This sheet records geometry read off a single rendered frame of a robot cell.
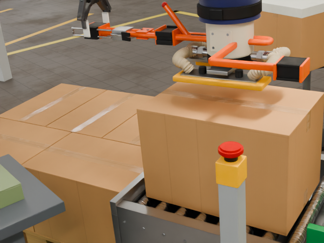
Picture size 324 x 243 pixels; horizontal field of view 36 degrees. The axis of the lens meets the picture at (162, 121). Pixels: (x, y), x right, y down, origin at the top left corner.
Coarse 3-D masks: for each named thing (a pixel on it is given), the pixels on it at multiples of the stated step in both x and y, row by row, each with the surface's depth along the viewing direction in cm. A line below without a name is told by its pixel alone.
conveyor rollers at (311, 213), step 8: (320, 184) 205; (320, 192) 199; (144, 200) 205; (152, 200) 208; (312, 200) 195; (320, 200) 196; (160, 208) 199; (168, 208) 202; (184, 208) 197; (312, 208) 190; (320, 208) 194; (200, 216) 191; (208, 216) 193; (304, 216) 186; (312, 216) 187; (216, 224) 187; (304, 224) 182; (248, 232) 181; (264, 232) 181; (272, 232) 179; (296, 232) 178; (304, 232) 179; (288, 240) 176; (296, 240) 174; (304, 240) 178
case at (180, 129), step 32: (160, 96) 200; (192, 96) 197; (224, 96) 194; (256, 96) 191; (288, 96) 189; (320, 96) 186; (160, 128) 188; (192, 128) 180; (224, 128) 172; (256, 128) 166; (288, 128) 164; (320, 128) 193; (160, 160) 194; (192, 160) 186; (256, 160) 170; (288, 160) 164; (320, 160) 201; (160, 192) 202; (192, 192) 192; (256, 192) 176; (288, 192) 169; (256, 224) 181; (288, 224) 176
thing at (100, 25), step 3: (90, 24) 209; (93, 24) 209; (96, 24) 208; (99, 24) 208; (102, 24) 207; (105, 24) 207; (108, 24) 209; (99, 27) 204; (102, 27) 205; (105, 27) 207; (99, 33) 205
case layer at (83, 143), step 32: (64, 96) 323; (96, 96) 318; (128, 96) 314; (0, 128) 285; (32, 128) 281; (64, 128) 278; (96, 128) 274; (128, 128) 271; (32, 160) 246; (64, 160) 243; (96, 160) 241; (128, 160) 238; (64, 192) 233; (96, 192) 221; (64, 224) 243; (96, 224) 230
